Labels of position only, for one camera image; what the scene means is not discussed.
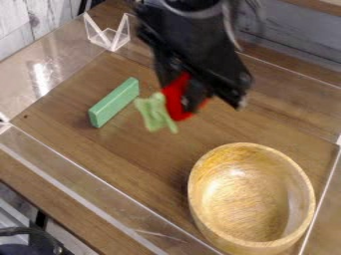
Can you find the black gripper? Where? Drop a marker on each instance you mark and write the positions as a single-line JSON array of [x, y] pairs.
[[191, 38]]

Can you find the red plush strawberry toy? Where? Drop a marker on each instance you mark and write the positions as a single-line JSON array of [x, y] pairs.
[[161, 109]]

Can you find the round wooden bowl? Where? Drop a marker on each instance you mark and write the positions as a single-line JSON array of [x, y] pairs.
[[250, 198]]

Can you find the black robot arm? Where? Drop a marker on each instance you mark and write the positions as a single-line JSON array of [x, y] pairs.
[[191, 36]]

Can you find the green rectangular block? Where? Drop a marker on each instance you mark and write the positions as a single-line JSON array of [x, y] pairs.
[[114, 102]]

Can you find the black metal stand base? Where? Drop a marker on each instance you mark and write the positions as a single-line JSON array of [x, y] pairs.
[[43, 242]]

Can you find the clear acrylic corner bracket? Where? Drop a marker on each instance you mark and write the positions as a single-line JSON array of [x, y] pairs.
[[110, 39]]

